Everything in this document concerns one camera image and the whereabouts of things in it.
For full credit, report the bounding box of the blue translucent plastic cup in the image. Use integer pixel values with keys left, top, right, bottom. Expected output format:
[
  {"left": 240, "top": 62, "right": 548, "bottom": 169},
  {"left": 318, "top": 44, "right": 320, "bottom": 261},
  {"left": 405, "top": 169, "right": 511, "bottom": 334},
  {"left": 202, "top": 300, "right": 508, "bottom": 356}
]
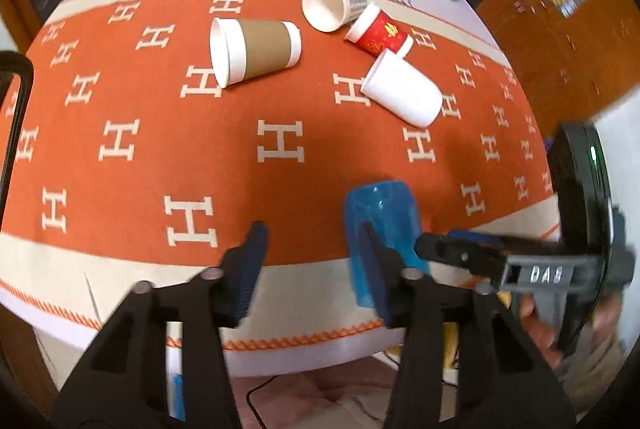
[{"left": 344, "top": 181, "right": 430, "bottom": 308}]

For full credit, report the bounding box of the plain white paper cup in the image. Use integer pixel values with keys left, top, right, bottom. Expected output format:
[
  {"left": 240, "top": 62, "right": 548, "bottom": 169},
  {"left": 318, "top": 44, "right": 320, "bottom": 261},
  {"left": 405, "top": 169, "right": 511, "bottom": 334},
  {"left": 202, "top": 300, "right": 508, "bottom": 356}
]
[{"left": 361, "top": 49, "right": 442, "bottom": 128}]

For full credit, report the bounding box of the red paper cup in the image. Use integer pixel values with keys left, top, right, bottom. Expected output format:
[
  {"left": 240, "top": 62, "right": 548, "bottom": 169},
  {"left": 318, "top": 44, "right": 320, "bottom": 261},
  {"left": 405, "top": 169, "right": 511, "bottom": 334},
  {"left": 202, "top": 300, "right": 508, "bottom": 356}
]
[{"left": 345, "top": 2, "right": 414, "bottom": 58}]

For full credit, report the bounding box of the grey checkered paper cup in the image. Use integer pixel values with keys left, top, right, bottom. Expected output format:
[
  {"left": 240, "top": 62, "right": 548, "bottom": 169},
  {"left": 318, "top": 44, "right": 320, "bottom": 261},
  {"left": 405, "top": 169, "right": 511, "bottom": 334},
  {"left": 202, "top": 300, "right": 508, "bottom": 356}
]
[{"left": 302, "top": 0, "right": 369, "bottom": 33}]

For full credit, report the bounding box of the brown sleeve paper cup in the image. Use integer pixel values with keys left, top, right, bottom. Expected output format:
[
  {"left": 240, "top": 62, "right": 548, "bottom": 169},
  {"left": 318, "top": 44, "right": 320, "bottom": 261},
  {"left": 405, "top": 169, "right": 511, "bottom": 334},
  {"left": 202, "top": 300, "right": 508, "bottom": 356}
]
[{"left": 209, "top": 18, "right": 302, "bottom": 89}]

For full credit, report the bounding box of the person's right hand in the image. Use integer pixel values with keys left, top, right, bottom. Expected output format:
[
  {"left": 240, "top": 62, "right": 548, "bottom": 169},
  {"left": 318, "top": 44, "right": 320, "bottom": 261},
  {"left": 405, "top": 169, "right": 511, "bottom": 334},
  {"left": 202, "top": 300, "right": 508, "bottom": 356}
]
[{"left": 520, "top": 295, "right": 622, "bottom": 369}]

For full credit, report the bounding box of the brown wooden cabinet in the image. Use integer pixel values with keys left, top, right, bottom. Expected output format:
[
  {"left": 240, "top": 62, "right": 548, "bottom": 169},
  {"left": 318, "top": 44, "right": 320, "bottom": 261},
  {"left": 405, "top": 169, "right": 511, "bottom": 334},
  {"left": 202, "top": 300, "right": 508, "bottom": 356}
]
[{"left": 468, "top": 0, "right": 639, "bottom": 134}]

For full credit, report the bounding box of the orange H pattern tablecloth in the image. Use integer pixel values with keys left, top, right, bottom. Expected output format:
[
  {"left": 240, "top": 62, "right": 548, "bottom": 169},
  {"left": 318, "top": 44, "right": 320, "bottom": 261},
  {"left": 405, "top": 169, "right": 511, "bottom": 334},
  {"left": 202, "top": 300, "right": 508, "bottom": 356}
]
[{"left": 1, "top": 0, "right": 560, "bottom": 376}]

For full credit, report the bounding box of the black cable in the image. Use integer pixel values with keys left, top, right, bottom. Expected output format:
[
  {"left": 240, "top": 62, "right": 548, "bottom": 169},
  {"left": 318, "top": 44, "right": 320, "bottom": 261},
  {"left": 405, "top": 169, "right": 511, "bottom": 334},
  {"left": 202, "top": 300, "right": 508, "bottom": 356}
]
[{"left": 245, "top": 373, "right": 281, "bottom": 429}]

